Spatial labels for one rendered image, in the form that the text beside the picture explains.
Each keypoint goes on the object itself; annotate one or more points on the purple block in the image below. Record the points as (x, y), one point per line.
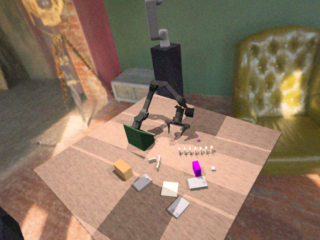
(196, 168)

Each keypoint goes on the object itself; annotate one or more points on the brown cube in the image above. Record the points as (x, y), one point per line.
(123, 169)

